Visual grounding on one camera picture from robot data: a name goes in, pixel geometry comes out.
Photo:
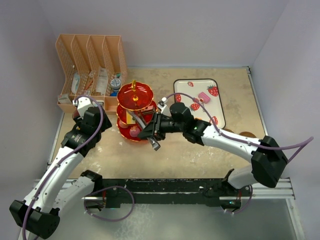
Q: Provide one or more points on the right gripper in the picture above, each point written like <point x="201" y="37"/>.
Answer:
<point x="150" y="131"/>

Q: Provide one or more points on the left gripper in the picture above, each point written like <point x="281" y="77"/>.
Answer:
<point x="106" y="124"/>

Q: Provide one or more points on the white strawberry enamel tray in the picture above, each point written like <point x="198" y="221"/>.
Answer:
<point x="187" y="91"/>

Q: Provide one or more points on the brown round coaster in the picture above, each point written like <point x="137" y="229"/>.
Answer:
<point x="228" y="130"/>
<point x="248" y="134"/>

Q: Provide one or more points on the small carton box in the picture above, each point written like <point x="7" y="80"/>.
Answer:
<point x="64" y="99"/>

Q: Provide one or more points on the pink striped cake slice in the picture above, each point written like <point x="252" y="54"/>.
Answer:
<point x="204" y="98"/>

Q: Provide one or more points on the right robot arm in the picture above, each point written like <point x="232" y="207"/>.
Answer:
<point x="266" y="161"/>

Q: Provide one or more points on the right brown round coaster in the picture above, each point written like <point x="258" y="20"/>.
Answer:
<point x="248" y="134"/>

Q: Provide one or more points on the peach desk file organizer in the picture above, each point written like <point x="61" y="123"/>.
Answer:
<point x="92" y="56"/>

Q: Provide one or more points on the chocolate cake slice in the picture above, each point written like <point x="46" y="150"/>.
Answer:
<point x="150" y="110"/>

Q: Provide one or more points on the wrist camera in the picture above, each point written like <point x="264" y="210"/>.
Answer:
<point x="82" y="104"/>
<point x="163" y="107"/>

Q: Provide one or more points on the white blue tube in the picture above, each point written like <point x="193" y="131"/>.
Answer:
<point x="75" y="83"/>

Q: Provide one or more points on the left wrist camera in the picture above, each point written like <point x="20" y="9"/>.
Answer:
<point x="82" y="104"/>

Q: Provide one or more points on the left brown round coaster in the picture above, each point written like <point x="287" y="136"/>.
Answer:
<point x="228" y="130"/>

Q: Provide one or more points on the pink peach pastry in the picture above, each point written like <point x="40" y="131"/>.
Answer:
<point x="122" y="125"/>

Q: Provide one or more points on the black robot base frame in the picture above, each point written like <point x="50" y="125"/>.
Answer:
<point x="210" y="192"/>

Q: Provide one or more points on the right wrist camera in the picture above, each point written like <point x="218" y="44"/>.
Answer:
<point x="163" y="107"/>

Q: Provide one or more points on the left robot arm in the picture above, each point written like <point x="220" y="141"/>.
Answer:
<point x="38" y="214"/>

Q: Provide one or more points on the red three-tier cake stand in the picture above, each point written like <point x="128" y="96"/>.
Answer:
<point x="134" y="96"/>

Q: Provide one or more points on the yellow cake slice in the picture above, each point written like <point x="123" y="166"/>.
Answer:
<point x="130" y="120"/>

